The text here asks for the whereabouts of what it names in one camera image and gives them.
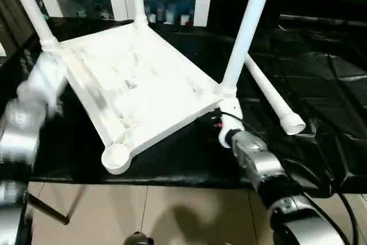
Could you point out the white plastic table top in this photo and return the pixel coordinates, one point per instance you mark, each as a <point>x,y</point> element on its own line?
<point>129,70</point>

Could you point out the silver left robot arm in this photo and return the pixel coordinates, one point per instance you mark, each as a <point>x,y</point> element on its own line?
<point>17,141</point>

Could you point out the black work mat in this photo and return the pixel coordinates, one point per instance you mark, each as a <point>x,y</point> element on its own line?
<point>315,84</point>

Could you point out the grey curtain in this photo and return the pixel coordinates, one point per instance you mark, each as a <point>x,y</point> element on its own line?
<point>11,21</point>

